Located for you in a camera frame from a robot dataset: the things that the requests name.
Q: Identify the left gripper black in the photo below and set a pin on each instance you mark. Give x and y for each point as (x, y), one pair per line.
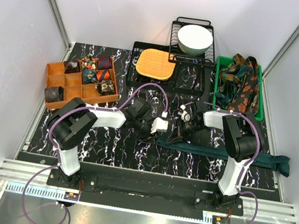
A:
(149, 139)

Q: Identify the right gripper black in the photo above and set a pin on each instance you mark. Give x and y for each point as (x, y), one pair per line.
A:
(185, 127)

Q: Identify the dark green tie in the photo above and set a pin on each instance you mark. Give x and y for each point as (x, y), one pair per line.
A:
(276, 163)

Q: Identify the brown blue tie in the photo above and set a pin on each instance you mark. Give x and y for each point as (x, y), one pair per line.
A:
(54, 94)

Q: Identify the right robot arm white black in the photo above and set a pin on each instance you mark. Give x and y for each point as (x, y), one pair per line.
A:
(243, 143)

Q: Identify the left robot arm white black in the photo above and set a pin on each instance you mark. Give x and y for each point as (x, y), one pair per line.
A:
(70, 124)

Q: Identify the navy tie orange flowers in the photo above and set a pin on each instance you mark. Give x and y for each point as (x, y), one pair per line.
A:
(247, 97)

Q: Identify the rolled beige patterned tie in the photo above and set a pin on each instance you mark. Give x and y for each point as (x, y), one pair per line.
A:
(105, 88)

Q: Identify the orange woven pot holder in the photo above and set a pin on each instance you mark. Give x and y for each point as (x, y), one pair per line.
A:
(154, 63)

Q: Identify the brown teal patterned tie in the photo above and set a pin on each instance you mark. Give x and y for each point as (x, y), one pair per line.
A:
(231, 76)

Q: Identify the rolled navy orange striped tie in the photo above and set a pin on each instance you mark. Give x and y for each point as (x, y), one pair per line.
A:
(106, 74)

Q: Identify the orange wooden divided box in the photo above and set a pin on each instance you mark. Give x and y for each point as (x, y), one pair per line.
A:
(73, 87)

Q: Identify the green plastic bin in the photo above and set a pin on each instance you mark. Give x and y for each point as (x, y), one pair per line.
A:
(218, 99)

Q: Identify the rolled blue paisley tie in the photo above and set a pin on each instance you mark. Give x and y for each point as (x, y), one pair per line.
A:
(89, 77)

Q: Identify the rolled maroon striped tie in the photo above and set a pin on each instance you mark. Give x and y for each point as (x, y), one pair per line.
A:
(104, 62)

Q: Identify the white bowl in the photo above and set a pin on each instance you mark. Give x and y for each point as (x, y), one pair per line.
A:
(194, 40)

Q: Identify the rolled colourful floral tie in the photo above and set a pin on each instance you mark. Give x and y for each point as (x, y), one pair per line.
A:
(89, 64)

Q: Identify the rolled dark floral tie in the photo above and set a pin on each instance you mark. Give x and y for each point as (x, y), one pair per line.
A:
(71, 67)

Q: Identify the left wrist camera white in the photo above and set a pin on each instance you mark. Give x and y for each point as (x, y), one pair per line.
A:
(159, 125)

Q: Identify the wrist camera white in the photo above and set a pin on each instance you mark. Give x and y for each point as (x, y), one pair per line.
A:
(184, 115)
(159, 125)

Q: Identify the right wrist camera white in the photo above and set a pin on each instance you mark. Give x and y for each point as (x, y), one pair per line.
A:
(184, 115)

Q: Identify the black wire tray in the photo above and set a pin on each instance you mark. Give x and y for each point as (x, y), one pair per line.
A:
(186, 80)

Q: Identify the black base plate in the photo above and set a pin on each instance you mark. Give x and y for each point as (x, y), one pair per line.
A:
(145, 191)

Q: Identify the black wire dish rack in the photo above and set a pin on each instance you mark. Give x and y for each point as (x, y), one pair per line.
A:
(206, 60)

